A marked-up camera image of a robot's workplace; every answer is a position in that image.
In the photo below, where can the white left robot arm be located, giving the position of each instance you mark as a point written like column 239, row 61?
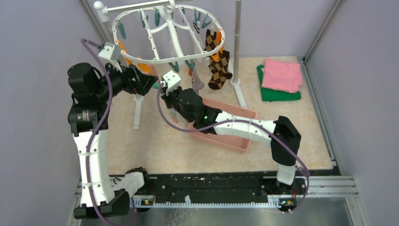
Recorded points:
column 92, row 95

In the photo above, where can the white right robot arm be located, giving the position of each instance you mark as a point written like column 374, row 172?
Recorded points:
column 280, row 135

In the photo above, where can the pink striped sock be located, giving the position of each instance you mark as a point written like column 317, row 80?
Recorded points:
column 172, row 113

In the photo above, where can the white oval clip hanger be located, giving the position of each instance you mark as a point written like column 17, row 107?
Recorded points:
column 157, row 21

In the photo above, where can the white sock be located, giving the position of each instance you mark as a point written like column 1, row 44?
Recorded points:
column 191, row 39

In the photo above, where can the grey sock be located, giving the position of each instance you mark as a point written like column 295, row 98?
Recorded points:
column 197, row 84

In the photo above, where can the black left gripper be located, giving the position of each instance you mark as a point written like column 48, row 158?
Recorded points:
column 141, row 83

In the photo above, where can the brown argyle sock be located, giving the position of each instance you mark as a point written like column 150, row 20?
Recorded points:
column 219, row 70
column 210, row 40

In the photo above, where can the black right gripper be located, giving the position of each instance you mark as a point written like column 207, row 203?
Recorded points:
column 166, row 97

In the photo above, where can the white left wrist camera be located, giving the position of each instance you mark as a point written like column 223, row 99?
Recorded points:
column 110, row 53

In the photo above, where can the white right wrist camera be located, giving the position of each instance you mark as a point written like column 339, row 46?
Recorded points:
column 170, row 81

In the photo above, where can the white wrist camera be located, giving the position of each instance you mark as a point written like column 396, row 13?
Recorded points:
column 110, row 53
column 170, row 81

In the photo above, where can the green folded cloth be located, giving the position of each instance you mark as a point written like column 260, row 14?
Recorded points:
column 270, row 95

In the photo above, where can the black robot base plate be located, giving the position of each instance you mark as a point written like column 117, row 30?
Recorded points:
column 219, row 188

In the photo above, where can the pink plastic basket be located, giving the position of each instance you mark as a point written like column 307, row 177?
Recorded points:
column 228, row 142

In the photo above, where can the pink folded cloth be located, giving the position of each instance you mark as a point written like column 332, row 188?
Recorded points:
column 282, row 76

